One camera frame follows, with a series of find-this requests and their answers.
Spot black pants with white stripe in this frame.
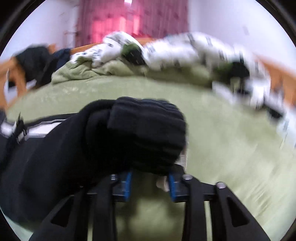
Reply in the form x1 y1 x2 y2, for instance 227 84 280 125
1 97 187 223

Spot black jacket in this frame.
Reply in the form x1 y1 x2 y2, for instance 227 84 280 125
15 44 58 88

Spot green bed sheet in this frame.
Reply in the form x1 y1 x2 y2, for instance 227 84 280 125
7 76 295 240

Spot navy blue garment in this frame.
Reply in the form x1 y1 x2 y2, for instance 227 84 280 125
52 48 71 71

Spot green and white floral quilt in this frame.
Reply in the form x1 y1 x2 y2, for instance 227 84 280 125
52 31 295 145

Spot red curtain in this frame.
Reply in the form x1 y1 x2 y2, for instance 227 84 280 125
75 0 189 47

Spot wooden bed frame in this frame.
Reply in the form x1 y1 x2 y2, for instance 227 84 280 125
0 38 296 112

